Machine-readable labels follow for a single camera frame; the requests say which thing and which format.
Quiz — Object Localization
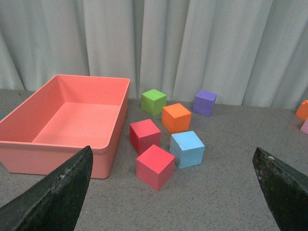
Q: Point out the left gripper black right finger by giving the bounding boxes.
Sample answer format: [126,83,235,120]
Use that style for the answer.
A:
[253,147,308,231]

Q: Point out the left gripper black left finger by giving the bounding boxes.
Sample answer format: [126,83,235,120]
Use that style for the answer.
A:
[0,146,93,231]

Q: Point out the light blue foam cube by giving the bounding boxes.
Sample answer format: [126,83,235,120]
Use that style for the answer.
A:
[169,131,205,169]

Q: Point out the pink foam cube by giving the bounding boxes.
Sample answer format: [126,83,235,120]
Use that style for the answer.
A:
[300,118,308,134]

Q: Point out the orange foam cube right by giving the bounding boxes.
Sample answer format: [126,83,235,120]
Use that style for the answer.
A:
[295,100,308,121]

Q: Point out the orange foam cube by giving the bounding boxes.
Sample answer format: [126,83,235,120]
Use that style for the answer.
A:
[162,103,192,134]
[295,100,308,121]

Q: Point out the pink plastic bin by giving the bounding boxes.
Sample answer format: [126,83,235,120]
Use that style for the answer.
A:
[0,75,130,179]

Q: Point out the red foam cube front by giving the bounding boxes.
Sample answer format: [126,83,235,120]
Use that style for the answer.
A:
[136,144,175,191]

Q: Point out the dark red foam cube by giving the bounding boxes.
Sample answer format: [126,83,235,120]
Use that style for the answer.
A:
[129,119,161,155]

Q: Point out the purple foam cube near curtain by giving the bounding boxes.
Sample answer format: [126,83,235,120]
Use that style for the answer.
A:
[192,90,217,116]

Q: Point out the orange foam cube left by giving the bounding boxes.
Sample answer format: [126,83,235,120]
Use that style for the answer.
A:
[162,103,192,134]

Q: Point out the grey curtain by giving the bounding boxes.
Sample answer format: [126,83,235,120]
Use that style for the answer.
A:
[0,0,308,109]

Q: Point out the green foam cube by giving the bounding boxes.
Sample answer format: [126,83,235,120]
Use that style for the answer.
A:
[141,89,167,116]

